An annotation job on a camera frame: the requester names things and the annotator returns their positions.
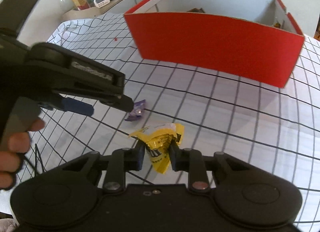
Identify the yellow snack packet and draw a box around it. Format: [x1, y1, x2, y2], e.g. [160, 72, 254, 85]
[129, 123, 184, 174]

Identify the person's left hand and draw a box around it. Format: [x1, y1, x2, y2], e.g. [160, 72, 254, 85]
[1, 118, 45, 189]

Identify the small purple candy wrapper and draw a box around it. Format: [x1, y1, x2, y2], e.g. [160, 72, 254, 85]
[125, 99, 146, 122]

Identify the pink digital timer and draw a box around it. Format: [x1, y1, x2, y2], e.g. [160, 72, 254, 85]
[94, 0, 110, 8]

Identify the orange juice bottle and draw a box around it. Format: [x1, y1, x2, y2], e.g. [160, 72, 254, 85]
[72, 0, 90, 10]

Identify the white checkered tablecloth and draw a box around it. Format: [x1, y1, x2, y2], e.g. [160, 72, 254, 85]
[18, 14, 319, 231]

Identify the red cardboard box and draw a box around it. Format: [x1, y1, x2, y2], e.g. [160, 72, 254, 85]
[124, 0, 305, 88]

